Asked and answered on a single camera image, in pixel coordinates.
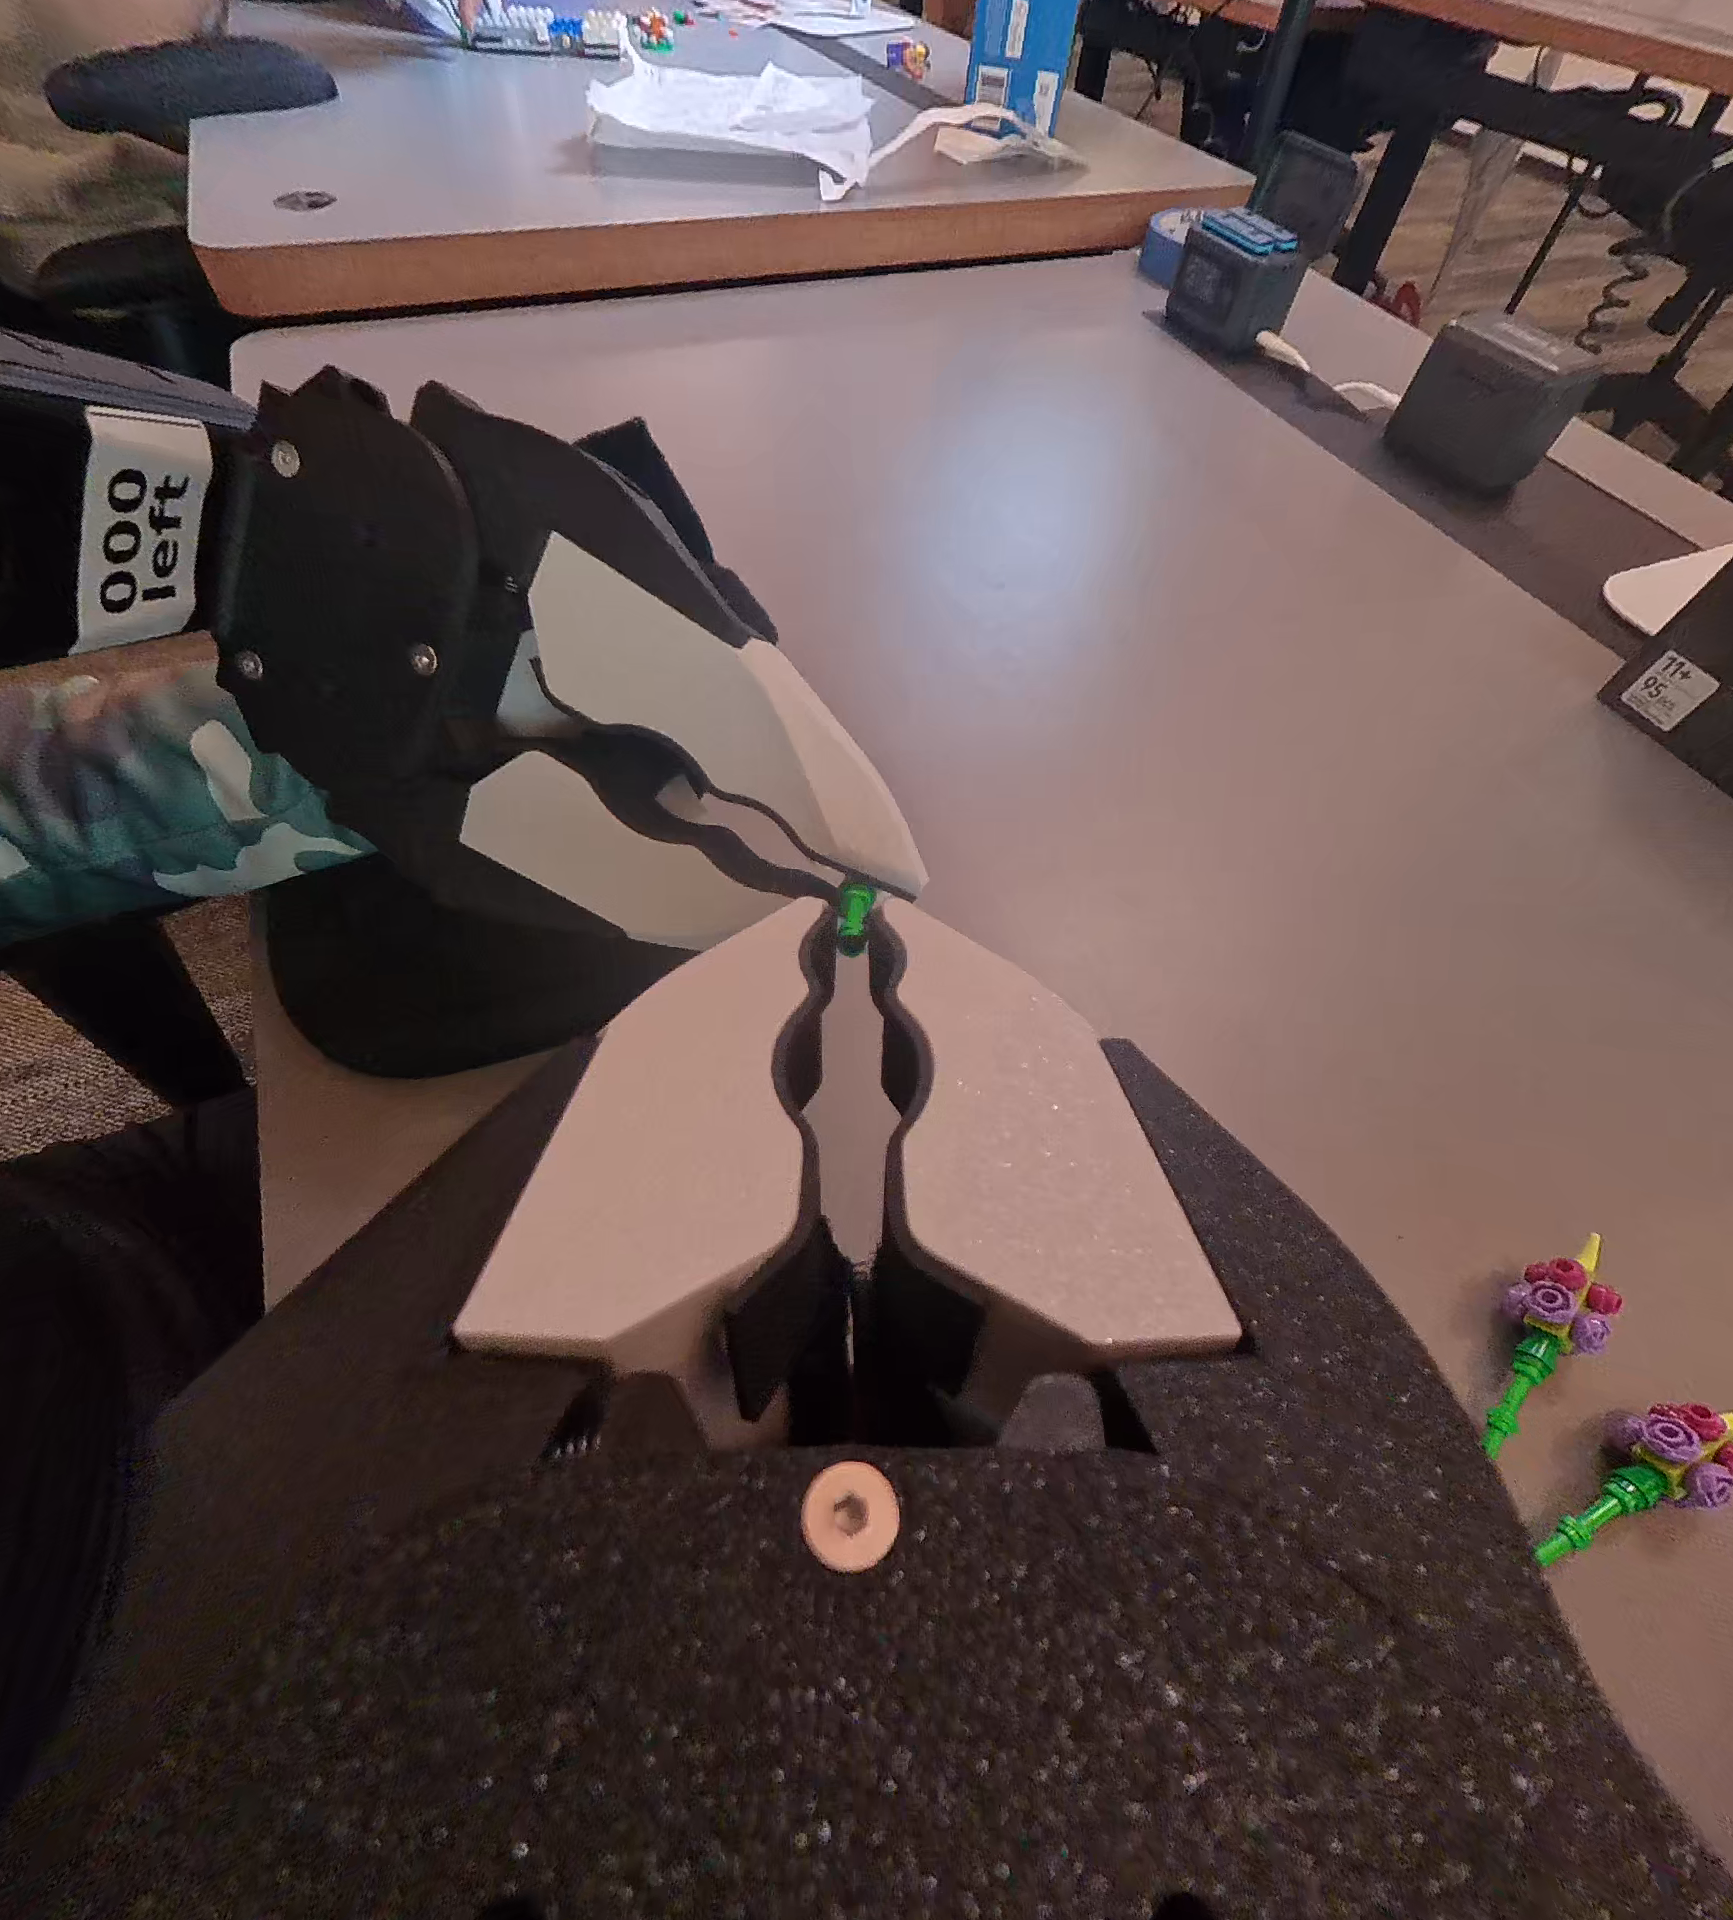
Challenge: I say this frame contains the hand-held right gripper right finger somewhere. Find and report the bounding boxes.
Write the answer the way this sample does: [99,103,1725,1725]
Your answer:
[853,899,1245,1448]

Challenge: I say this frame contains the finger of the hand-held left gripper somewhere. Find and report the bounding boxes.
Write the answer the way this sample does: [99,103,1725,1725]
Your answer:
[460,741,826,948]
[497,531,931,900]

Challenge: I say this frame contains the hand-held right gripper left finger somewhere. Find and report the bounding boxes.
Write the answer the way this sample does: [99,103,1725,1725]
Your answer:
[449,895,856,1450]

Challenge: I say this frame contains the purple toy flower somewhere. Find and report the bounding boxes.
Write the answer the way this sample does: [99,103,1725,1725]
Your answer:
[1481,1232,1624,1459]
[1533,1402,1733,1568]

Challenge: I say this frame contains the person's left forearm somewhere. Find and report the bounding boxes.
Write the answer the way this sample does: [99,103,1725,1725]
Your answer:
[0,659,380,977]

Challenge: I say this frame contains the wood-edged grey desk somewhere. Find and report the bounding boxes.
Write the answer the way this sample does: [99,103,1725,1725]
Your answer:
[187,0,1258,319]

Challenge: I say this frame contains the far wooden desk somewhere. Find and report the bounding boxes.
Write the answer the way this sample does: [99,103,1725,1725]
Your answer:
[1076,0,1733,497]

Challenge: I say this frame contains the black office chair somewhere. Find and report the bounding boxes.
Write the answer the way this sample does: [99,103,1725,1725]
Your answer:
[0,37,340,345]

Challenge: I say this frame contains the loose toy bricks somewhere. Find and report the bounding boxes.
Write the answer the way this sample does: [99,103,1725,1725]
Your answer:
[467,0,942,83]

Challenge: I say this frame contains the crumpled white paper bag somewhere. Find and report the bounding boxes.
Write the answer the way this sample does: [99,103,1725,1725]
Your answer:
[585,37,874,194]

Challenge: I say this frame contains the torn white paper bag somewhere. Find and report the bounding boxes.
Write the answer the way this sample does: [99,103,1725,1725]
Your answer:
[820,101,1085,203]

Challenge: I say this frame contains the person's black pants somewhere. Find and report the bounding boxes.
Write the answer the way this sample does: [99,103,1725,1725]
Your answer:
[0,1095,267,1920]

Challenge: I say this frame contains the black battery charging case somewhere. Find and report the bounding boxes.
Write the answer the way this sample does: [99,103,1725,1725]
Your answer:
[1163,131,1363,361]

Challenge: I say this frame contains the tall blue box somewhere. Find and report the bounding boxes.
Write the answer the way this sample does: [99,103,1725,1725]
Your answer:
[963,0,1081,138]

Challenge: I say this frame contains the grey hard case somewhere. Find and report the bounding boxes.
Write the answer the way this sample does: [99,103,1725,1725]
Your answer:
[1383,310,1609,499]

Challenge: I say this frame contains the white stand foot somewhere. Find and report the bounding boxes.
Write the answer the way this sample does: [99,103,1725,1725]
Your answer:
[1600,540,1733,638]

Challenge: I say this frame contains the white cable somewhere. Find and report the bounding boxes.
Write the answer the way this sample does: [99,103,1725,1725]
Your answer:
[1256,329,1399,413]

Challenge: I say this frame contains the black coiled cable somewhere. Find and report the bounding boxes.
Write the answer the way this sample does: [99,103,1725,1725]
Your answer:
[1574,224,1636,358]

